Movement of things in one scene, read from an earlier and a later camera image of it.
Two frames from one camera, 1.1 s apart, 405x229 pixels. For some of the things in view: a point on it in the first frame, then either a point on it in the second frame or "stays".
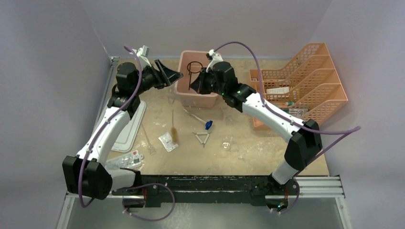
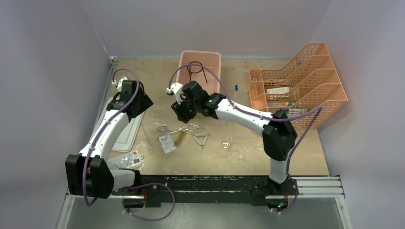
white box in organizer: (285, 89) stays
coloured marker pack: (297, 112) stays
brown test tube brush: (174, 132) -> (179, 137)
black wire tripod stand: (191, 72) stays
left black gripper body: (150, 78) -> (143, 103)
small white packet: (166, 139) stays
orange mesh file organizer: (309, 88) stays
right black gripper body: (210, 85) -> (187, 109)
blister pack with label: (133, 160) stays
